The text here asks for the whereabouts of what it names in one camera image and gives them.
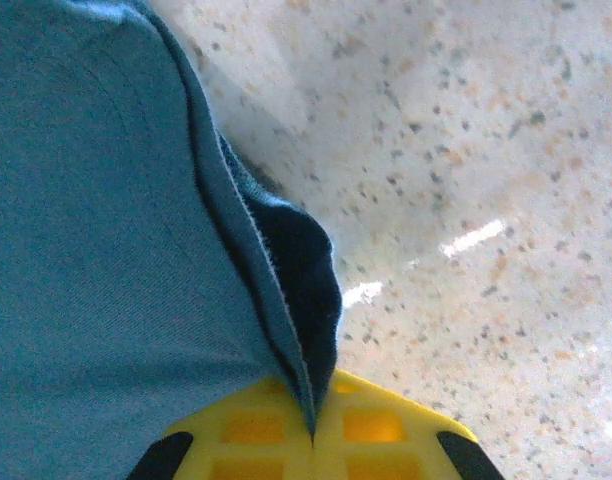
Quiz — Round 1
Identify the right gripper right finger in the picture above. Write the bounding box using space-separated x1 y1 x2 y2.
313 368 493 480

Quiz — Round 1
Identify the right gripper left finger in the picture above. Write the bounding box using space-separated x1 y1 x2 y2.
128 375 317 480

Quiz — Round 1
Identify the dark blue t-shirt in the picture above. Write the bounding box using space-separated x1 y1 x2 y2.
0 0 345 446

